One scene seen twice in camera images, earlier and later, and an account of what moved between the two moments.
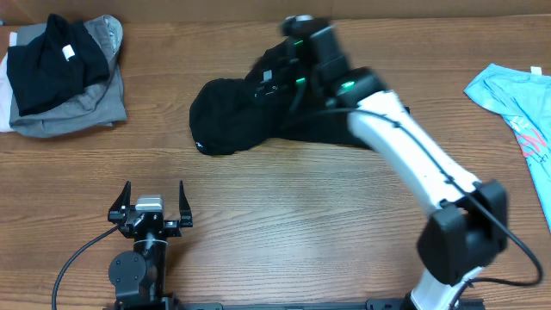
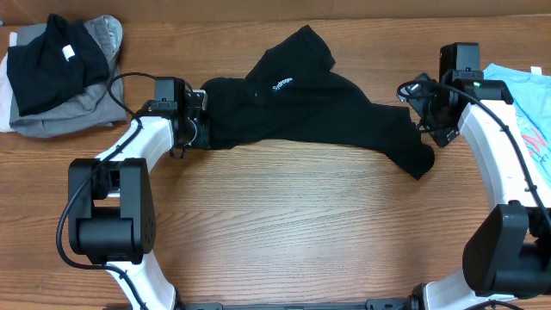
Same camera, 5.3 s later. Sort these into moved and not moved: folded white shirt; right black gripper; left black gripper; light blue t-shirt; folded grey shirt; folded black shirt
Moved: left black gripper; right black gripper
Not moved: folded grey shirt; folded white shirt; light blue t-shirt; folded black shirt
